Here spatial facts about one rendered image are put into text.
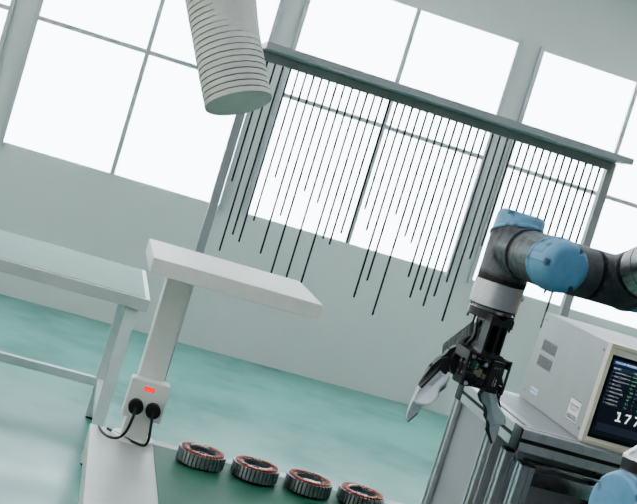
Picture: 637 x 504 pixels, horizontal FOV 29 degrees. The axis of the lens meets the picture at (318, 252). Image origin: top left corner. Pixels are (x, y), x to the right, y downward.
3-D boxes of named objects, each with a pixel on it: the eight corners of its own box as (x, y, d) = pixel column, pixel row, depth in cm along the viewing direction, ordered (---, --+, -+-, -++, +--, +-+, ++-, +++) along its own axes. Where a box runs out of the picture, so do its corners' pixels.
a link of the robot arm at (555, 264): (618, 254, 174) (575, 241, 184) (553, 234, 170) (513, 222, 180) (600, 307, 175) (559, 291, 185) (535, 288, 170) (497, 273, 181)
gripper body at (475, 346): (456, 388, 182) (481, 310, 181) (437, 374, 190) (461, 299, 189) (502, 400, 184) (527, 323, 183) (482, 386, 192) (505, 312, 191)
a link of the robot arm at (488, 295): (469, 272, 189) (516, 286, 191) (460, 301, 189) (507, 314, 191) (487, 280, 182) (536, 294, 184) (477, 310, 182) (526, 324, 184)
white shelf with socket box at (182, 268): (261, 509, 263) (323, 305, 260) (91, 467, 256) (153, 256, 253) (244, 462, 297) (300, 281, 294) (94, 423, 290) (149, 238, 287)
